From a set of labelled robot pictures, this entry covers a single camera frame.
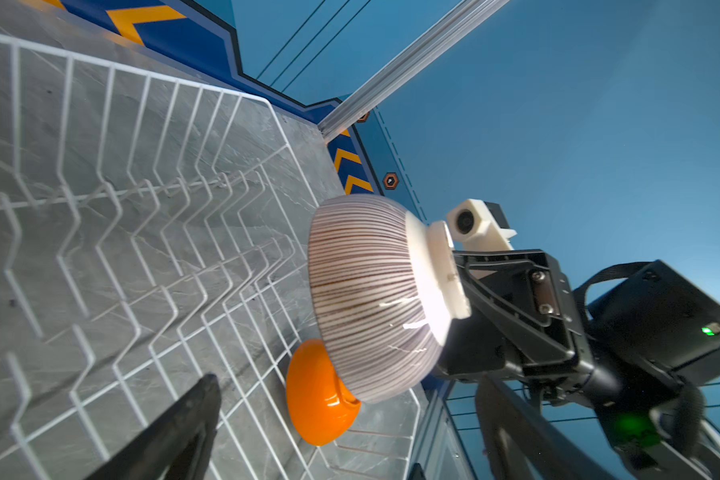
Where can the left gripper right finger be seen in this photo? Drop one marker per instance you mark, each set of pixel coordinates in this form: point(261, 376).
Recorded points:
point(518, 438)

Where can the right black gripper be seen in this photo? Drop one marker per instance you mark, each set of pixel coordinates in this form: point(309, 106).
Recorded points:
point(633, 337)

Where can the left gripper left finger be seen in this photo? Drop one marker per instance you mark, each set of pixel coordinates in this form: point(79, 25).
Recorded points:
point(177, 445)

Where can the white ribbed bowl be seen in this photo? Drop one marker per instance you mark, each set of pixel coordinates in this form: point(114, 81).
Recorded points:
point(385, 290)

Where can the orange bowl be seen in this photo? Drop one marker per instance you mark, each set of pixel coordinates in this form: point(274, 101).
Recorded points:
point(320, 406)

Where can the white wire dish rack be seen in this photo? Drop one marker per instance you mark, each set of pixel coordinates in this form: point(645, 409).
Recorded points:
point(153, 237)

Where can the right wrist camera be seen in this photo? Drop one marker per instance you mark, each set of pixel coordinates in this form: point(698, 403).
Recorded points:
point(480, 226)

